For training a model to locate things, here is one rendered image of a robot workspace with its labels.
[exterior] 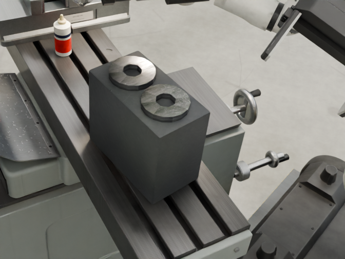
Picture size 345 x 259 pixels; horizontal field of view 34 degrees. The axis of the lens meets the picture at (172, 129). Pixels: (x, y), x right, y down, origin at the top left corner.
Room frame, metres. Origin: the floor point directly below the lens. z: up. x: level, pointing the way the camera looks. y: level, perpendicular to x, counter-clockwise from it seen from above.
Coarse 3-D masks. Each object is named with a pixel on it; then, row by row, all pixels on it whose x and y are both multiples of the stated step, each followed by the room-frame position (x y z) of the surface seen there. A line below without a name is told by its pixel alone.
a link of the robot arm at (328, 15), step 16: (304, 0) 0.56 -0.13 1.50; (320, 0) 0.55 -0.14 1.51; (336, 0) 0.56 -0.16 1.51; (304, 16) 0.55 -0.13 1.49; (320, 16) 0.53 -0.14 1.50; (336, 16) 0.54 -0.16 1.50; (304, 32) 0.56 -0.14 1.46; (320, 32) 0.55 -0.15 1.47; (336, 32) 0.53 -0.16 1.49; (336, 48) 0.54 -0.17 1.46
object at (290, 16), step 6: (288, 12) 0.55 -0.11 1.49; (294, 12) 0.54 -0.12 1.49; (282, 18) 0.55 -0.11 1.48; (288, 18) 0.54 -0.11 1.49; (294, 18) 0.54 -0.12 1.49; (288, 24) 0.53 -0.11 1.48; (282, 30) 0.53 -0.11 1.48; (288, 30) 0.53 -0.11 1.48; (276, 36) 0.52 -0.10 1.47; (282, 36) 0.52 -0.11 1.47; (270, 42) 0.53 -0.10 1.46; (276, 42) 0.52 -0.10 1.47; (270, 48) 0.51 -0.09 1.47; (276, 48) 0.51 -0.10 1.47; (264, 54) 0.51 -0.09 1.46; (270, 54) 0.51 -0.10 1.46; (264, 60) 0.51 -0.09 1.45
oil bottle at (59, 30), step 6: (60, 18) 1.11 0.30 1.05; (54, 24) 1.11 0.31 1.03; (60, 24) 1.11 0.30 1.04; (66, 24) 1.11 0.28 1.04; (54, 30) 1.10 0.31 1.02; (60, 30) 1.10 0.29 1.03; (66, 30) 1.10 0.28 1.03; (54, 36) 1.11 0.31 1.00; (60, 36) 1.10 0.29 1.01; (66, 36) 1.10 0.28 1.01; (54, 42) 1.11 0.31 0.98; (60, 42) 1.10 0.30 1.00; (66, 42) 1.10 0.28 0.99; (60, 48) 1.10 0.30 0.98; (66, 48) 1.10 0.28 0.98; (60, 54) 1.10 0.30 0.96; (66, 54) 1.10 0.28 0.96
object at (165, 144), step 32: (128, 64) 0.85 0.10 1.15; (96, 96) 0.81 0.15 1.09; (128, 96) 0.77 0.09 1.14; (160, 96) 0.78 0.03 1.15; (96, 128) 0.81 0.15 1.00; (128, 128) 0.74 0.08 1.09; (160, 128) 0.70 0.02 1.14; (192, 128) 0.73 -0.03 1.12; (128, 160) 0.73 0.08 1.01; (160, 160) 0.68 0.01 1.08; (192, 160) 0.74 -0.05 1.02; (160, 192) 0.69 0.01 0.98
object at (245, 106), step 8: (240, 96) 1.37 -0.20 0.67; (248, 96) 1.33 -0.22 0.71; (256, 96) 1.35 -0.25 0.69; (240, 104) 1.34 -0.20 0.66; (248, 104) 1.33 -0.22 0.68; (256, 104) 1.31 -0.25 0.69; (240, 112) 1.32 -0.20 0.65; (248, 112) 1.32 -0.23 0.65; (256, 112) 1.30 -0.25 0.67; (240, 120) 1.33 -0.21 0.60; (248, 120) 1.30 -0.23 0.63
